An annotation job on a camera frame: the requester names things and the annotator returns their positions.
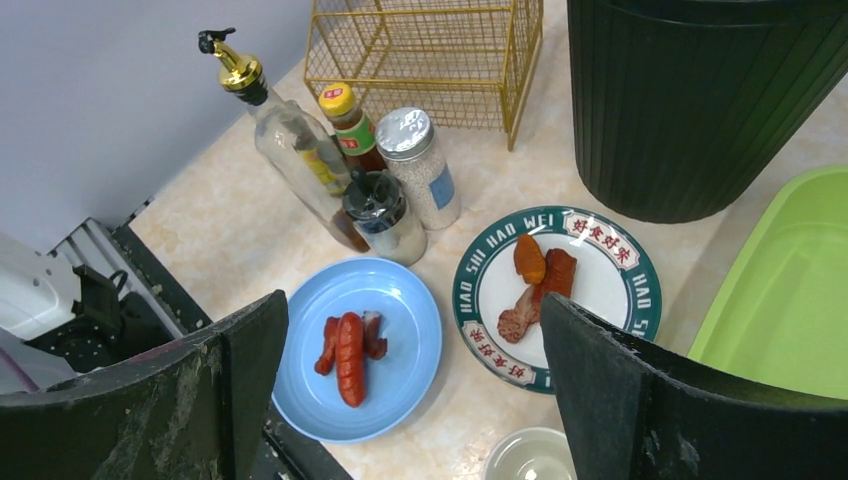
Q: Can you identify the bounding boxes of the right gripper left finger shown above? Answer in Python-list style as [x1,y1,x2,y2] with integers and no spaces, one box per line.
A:
[1,290,288,479]

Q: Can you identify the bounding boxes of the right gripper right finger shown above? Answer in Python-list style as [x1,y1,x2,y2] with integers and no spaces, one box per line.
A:
[541,293,847,479]

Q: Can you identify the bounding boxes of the black lid seasoning jar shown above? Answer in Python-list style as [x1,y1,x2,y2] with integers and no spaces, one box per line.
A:
[342,167,428,266]

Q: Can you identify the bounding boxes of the sauce bottle yellow cap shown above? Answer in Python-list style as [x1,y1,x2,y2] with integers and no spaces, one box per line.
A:
[318,82,387,172]

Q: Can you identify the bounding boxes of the silver lid spice jar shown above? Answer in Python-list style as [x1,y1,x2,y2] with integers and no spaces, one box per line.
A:
[376,107,461,230]

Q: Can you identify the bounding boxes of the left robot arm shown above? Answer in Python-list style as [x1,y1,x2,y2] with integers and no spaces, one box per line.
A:
[1,233,127,394]

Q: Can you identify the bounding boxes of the pink cup white inside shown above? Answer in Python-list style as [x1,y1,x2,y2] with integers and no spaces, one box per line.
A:
[481,427,577,480]

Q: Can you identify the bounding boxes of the white plate green rim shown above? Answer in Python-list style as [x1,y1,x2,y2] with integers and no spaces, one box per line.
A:
[452,206,662,394]

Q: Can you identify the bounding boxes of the roasted meat pieces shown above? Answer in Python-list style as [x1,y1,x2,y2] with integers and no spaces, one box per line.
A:
[497,234,578,344]

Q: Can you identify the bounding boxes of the red sausage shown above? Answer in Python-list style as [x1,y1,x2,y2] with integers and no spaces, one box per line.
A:
[314,311,388,408]

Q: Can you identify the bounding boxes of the green plastic tray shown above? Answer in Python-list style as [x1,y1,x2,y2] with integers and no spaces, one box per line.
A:
[688,164,847,399]

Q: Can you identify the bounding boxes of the blue plastic plate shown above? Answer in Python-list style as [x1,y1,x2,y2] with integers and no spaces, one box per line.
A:
[271,257,442,443]

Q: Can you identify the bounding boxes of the black plastic trash bin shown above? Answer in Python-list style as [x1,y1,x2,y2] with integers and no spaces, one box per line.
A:
[567,1,847,224]

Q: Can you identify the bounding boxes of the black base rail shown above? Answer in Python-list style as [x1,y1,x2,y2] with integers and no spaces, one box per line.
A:
[49,218,352,480]

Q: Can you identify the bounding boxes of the gold wire basket rack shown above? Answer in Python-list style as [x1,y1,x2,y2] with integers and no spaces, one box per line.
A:
[303,0,544,149]

